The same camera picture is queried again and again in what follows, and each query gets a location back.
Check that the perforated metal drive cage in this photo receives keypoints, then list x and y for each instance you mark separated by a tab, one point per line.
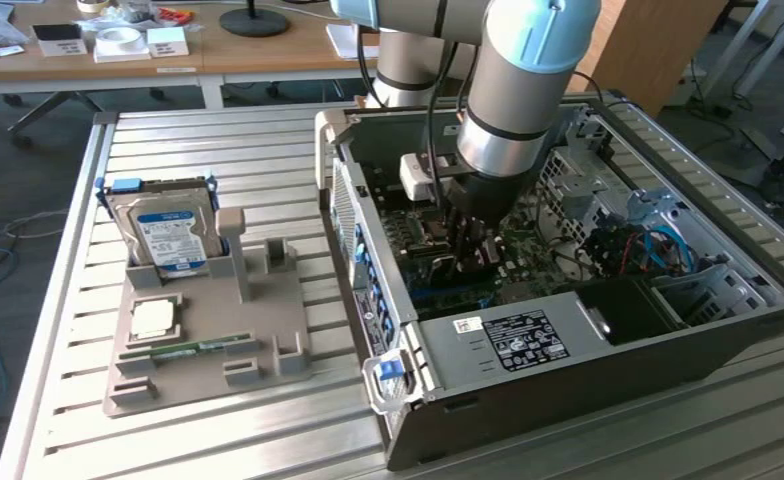
585	195

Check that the grey power supply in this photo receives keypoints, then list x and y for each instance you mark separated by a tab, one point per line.
445	350

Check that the hard disk in blue carrier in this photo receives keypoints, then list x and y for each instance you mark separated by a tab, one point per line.
165	235

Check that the CPU socket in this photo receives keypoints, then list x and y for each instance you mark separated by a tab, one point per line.
432	227

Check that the green RAM stick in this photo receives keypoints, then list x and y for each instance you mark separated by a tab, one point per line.
178	351

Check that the small white box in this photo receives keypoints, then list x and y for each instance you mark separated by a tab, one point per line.
165	47

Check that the wooden cabinet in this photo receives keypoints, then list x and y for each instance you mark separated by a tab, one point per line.
665	50

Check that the black lamp base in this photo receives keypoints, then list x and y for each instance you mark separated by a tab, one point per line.
254	24

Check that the white box with black top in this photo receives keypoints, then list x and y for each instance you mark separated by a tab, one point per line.
58	32

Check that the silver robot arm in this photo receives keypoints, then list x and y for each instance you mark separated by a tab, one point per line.
518	75

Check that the blue case latch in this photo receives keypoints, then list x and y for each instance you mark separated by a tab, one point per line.
388	371

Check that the silver CPU chip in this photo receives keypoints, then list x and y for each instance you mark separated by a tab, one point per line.
151	320

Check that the beige tape roll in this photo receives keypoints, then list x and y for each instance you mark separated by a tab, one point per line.
85	6

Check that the orange small parts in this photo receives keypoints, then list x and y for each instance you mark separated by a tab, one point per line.
177	16

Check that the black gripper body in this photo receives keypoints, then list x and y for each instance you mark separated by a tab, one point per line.
492	200

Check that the wooden desk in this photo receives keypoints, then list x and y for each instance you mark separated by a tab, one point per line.
51	70
285	55

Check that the white paper stack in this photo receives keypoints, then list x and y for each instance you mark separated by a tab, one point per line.
345	47

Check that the green motherboard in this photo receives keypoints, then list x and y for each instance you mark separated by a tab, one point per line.
538	260

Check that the open black PC case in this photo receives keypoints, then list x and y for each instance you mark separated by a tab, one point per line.
565	400

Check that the black labelled RAM stick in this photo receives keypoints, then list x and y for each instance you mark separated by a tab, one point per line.
421	260

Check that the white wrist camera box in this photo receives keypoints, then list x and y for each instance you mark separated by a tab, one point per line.
414	177

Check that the white tape roll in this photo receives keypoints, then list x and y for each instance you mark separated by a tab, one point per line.
121	46

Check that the flat white box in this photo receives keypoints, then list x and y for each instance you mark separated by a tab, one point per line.
121	57

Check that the metal disk bay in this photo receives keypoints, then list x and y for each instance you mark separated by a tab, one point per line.
705	295

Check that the grey parts rack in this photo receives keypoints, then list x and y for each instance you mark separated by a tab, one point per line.
212	320

